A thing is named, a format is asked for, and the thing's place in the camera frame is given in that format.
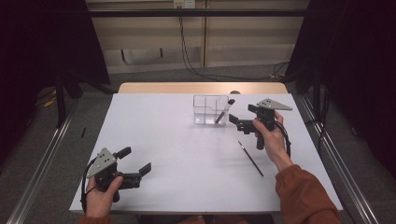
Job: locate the thick black makeup brush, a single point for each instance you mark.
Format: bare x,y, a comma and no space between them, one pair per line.
224,111

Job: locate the black curtain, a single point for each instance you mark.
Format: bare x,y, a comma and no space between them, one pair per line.
358,62
43,46

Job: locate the metal floor rail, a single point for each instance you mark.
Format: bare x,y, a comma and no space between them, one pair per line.
348,186
40,168

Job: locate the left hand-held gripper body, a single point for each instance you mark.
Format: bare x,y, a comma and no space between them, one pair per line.
101,163

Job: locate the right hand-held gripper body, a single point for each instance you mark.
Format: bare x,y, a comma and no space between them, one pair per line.
267,119

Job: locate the clear plastic organizer box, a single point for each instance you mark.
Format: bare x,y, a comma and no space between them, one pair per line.
207,112

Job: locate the person's right hand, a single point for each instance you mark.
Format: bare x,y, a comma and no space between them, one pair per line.
275,143

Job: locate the black horizontal frame bar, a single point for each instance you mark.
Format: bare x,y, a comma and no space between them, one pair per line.
199,12

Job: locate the white wall socket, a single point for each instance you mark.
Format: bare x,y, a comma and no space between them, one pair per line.
184,3

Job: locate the thin black makeup brush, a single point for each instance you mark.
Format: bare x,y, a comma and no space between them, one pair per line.
250,158

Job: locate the person's left hand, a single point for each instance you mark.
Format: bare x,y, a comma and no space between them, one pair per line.
98,202

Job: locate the black metal stand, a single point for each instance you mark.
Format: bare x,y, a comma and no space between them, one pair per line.
60,99
316,93

